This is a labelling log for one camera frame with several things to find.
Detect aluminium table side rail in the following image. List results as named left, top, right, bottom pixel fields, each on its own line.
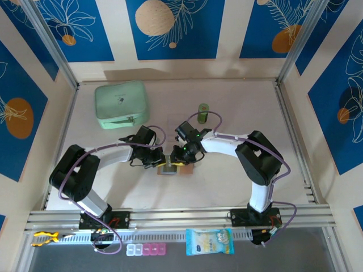
left=273, top=81, right=320, bottom=205

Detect blue wet wipes pack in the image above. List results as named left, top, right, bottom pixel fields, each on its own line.
left=185, top=228, right=235, bottom=257

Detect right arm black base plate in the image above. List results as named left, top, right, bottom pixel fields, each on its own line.
left=230, top=208, right=283, bottom=227

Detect slotted grey cable duct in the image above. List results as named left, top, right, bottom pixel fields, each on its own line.
left=28, top=229, right=255, bottom=245

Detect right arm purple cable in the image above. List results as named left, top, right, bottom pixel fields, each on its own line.
left=187, top=111, right=298, bottom=247

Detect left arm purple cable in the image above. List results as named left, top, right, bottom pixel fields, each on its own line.
left=58, top=125, right=167, bottom=254

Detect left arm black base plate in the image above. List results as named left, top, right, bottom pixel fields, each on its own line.
left=78, top=211, right=131, bottom=231

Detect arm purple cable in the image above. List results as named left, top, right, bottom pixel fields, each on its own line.
left=187, top=111, right=298, bottom=247
left=58, top=125, right=167, bottom=254

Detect aluminium frame post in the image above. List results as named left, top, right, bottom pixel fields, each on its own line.
left=276, top=0, right=327, bottom=86
left=21, top=0, right=80, bottom=90

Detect black controller module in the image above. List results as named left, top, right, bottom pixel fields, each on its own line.
left=90, top=228, right=116, bottom=250
left=251, top=228, right=275, bottom=247

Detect aluminium front frame rail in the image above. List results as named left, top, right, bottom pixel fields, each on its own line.
left=24, top=203, right=337, bottom=233

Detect pink leather card holder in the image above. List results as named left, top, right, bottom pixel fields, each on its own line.
left=157, top=163, right=197, bottom=177

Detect yellow black pliers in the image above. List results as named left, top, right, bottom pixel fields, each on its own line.
left=31, top=231, right=76, bottom=248

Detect green cylindrical bottle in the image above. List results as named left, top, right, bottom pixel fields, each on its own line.
left=197, top=103, right=210, bottom=125

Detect white pink pill organizer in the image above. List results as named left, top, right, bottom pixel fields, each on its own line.
left=126, top=243, right=166, bottom=257

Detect mint green zip pouch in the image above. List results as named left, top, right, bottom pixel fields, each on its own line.
left=94, top=80, right=151, bottom=130

